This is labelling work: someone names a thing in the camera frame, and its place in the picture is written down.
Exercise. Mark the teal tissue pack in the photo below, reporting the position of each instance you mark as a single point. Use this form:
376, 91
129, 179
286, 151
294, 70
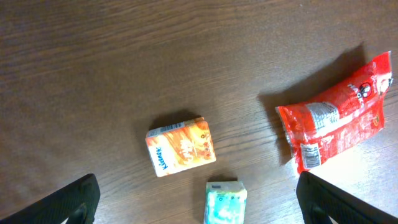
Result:
225, 202

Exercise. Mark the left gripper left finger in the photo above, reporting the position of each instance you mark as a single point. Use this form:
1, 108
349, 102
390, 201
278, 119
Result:
75, 203

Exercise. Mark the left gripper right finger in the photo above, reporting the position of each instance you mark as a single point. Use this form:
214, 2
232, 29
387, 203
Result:
323, 202

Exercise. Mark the orange tissue pack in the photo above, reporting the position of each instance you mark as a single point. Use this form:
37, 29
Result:
178, 147

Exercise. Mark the red candy bag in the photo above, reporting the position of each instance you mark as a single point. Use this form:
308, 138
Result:
338, 118

